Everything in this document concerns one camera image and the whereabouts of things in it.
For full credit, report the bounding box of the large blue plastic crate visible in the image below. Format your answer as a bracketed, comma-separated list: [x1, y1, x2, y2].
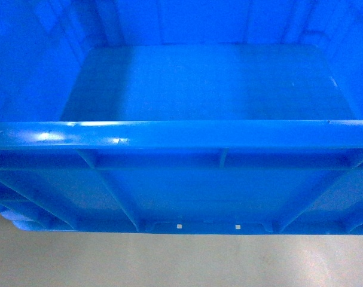
[0, 1, 363, 235]

